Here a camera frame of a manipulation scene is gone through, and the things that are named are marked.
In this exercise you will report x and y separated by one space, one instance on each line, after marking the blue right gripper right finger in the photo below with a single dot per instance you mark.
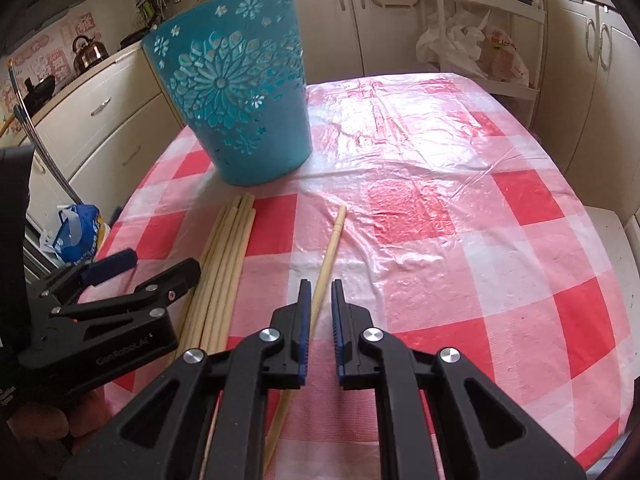
337 300

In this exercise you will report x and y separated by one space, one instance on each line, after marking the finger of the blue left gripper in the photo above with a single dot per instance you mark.
104 270

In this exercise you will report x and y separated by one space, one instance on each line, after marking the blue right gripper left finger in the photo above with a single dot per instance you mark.
302 329

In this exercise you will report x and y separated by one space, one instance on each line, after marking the single wooden chopstick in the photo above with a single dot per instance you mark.
286 399

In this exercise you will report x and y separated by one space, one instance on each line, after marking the person left hand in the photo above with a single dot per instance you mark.
39 429

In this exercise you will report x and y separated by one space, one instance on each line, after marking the blue plastic bag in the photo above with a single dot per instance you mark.
79 233

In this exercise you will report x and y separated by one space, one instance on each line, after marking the red white checkered tablecloth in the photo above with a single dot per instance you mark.
460 231

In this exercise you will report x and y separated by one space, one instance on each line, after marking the mop metal pole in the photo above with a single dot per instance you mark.
26 121

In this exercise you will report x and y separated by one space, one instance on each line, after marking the black wok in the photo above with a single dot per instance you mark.
38 94

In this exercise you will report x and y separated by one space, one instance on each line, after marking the metal kettle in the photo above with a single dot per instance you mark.
88 52

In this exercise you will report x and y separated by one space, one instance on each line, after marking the teal perforated plastic basket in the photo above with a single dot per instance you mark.
235 71

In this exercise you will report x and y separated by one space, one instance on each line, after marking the white rolling cart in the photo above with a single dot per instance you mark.
499 44

